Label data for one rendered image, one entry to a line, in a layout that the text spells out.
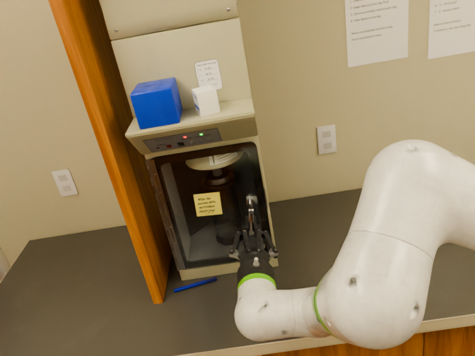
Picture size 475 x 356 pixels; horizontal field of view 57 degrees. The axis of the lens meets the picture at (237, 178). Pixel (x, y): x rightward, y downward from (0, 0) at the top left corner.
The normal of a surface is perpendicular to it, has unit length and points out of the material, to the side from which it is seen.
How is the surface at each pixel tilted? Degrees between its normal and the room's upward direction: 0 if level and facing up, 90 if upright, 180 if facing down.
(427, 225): 62
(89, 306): 0
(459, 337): 90
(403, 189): 41
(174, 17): 90
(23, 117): 90
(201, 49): 90
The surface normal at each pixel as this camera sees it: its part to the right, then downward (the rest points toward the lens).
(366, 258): -0.51, -0.56
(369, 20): 0.03, 0.47
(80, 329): -0.17, -0.87
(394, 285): 0.06, -0.40
